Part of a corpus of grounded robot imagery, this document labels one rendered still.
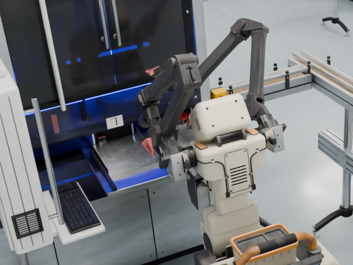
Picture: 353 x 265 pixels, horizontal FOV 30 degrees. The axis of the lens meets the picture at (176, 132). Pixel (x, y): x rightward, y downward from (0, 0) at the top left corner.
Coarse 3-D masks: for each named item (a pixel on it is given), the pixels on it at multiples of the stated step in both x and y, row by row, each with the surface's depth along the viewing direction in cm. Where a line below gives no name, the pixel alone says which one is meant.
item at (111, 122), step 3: (111, 117) 330; (114, 117) 331; (117, 117) 332; (120, 117) 332; (108, 120) 331; (111, 120) 331; (114, 120) 332; (117, 120) 332; (120, 120) 333; (108, 123) 331; (111, 123) 332; (114, 123) 332; (117, 123) 333; (120, 123) 334; (108, 126) 332; (111, 126) 333; (114, 126) 333; (117, 126) 334
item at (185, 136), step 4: (180, 128) 349; (184, 128) 348; (180, 132) 345; (184, 132) 344; (188, 132) 344; (192, 132) 343; (180, 136) 341; (184, 136) 341; (188, 136) 340; (192, 136) 340; (180, 140) 337; (184, 140) 337; (188, 140) 336; (192, 140) 336; (180, 144) 334; (184, 144) 333; (188, 144) 333
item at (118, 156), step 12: (96, 144) 342; (108, 144) 341; (120, 144) 340; (132, 144) 339; (108, 156) 330; (120, 156) 329; (132, 156) 328; (144, 156) 326; (156, 156) 319; (108, 168) 320; (120, 168) 314; (132, 168) 317
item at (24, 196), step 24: (0, 72) 256; (0, 96) 247; (0, 120) 251; (24, 120) 255; (0, 144) 255; (24, 144) 259; (0, 168) 259; (24, 168) 263; (0, 192) 264; (24, 192) 267; (0, 216) 292; (24, 216) 272; (24, 240) 276; (48, 240) 281
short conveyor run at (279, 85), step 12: (276, 72) 381; (288, 72) 372; (300, 72) 380; (228, 84) 372; (240, 84) 378; (264, 84) 376; (276, 84) 374; (288, 84) 376; (300, 84) 380; (264, 96) 374; (276, 96) 377
